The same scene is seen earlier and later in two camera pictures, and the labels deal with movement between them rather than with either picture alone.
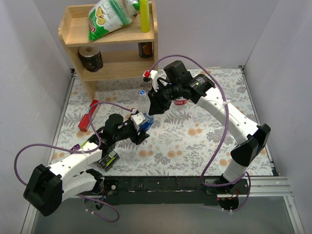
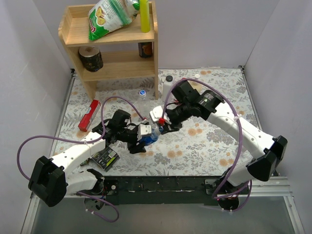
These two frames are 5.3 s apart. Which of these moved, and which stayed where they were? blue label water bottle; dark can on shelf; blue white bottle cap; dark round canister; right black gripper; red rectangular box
Moved: blue label water bottle; right black gripper
Stayed: dark can on shelf; red rectangular box; dark round canister; blue white bottle cap
